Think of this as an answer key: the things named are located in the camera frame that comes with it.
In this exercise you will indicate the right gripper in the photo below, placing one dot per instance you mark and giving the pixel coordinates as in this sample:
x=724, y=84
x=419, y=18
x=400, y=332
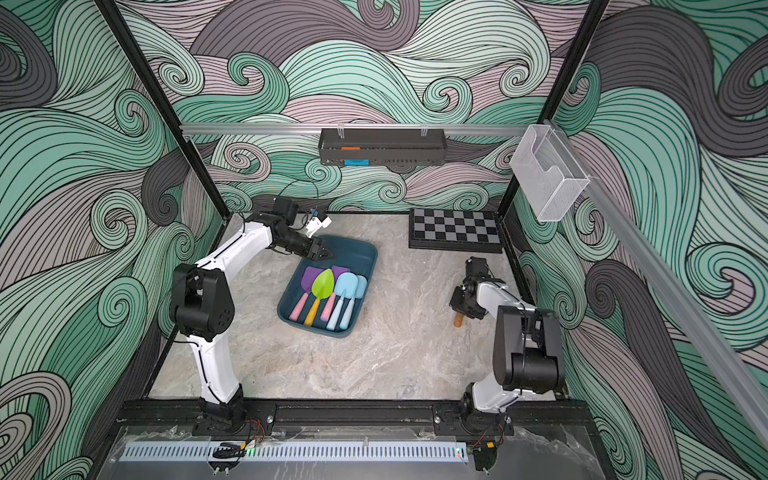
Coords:
x=460, y=300

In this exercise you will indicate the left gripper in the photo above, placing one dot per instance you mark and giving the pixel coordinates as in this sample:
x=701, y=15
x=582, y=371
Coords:
x=318, y=252

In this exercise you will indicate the purple shovel pink handle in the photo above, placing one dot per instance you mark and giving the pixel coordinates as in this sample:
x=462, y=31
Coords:
x=327, y=310
x=309, y=276

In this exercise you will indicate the green shovel yellow handle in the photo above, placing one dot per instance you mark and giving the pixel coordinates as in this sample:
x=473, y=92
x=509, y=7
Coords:
x=321, y=289

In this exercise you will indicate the teal storage box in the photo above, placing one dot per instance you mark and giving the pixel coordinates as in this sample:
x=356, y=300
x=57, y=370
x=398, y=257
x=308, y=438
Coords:
x=359, y=256

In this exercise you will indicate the light blue shovel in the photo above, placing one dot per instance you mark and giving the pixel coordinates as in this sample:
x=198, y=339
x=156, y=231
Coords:
x=345, y=289
x=358, y=295

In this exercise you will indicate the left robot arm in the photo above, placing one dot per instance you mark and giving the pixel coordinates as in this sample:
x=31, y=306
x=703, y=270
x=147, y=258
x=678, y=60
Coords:
x=202, y=307

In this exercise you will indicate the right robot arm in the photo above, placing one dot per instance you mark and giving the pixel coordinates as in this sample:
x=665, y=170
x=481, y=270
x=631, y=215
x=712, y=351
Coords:
x=527, y=355

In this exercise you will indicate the black white chessboard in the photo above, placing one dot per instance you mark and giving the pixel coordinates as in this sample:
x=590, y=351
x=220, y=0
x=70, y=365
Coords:
x=454, y=230

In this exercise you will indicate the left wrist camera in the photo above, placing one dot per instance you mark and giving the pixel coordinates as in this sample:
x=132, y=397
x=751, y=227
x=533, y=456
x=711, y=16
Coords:
x=318, y=220

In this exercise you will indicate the black wall shelf tray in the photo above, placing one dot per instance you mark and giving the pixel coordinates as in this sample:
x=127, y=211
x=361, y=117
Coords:
x=397, y=148

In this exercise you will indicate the aluminium rail back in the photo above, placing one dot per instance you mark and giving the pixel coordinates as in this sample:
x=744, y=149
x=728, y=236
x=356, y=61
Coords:
x=273, y=128

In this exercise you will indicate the aluminium rail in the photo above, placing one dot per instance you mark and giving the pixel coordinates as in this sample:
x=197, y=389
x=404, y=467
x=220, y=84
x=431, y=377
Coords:
x=273, y=128
x=747, y=394

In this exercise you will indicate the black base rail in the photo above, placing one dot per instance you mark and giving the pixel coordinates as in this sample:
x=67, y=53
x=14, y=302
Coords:
x=281, y=417

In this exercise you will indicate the clear plastic wall holder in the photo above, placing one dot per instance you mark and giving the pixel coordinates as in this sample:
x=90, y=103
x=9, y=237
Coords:
x=548, y=171

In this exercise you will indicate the aluminium rail right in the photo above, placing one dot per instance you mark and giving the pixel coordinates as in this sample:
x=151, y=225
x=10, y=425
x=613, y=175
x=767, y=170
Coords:
x=747, y=394

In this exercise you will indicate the white slotted cable duct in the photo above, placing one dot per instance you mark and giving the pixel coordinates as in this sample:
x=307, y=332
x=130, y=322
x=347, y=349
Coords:
x=301, y=451

